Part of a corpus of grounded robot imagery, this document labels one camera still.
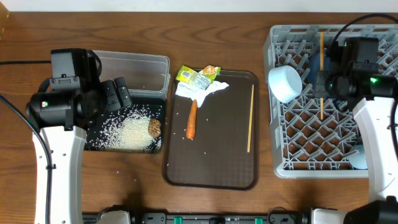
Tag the light blue cup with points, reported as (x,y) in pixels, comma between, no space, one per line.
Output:
(357,157)

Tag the orange carrot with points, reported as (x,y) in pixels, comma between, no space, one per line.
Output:
(191,123)

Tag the yellow green snack wrapper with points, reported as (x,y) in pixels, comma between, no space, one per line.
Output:
(202,79)

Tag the wooden chopstick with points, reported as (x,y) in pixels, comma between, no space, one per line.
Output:
(321,49)
(250,120)

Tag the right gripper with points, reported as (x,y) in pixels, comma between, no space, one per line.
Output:
(319,91)

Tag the black waste tray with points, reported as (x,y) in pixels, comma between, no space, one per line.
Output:
(155,107)

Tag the brown mushroom food scrap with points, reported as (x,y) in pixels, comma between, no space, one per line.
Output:
(154,128)

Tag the light blue rice bowl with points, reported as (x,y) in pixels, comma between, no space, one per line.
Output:
(285,83)

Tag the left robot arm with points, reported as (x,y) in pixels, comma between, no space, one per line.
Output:
(60,112)

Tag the crumpled white napkin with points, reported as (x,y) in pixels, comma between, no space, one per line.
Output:
(195,93)

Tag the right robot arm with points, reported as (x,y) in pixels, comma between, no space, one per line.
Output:
(353,77)

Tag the brown serving tray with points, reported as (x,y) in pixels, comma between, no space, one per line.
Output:
(217,156)

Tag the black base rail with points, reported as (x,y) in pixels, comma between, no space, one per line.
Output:
(277,215)

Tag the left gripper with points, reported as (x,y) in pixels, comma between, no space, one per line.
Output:
(115,101)

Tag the grey dishwasher rack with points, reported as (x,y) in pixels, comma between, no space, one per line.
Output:
(304,146)

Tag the dark blue plate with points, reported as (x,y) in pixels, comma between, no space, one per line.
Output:
(314,66)

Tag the spilled white rice pile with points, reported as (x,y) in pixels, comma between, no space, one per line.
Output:
(130,130)

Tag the clear plastic bin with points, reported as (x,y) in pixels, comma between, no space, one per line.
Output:
(146,75)

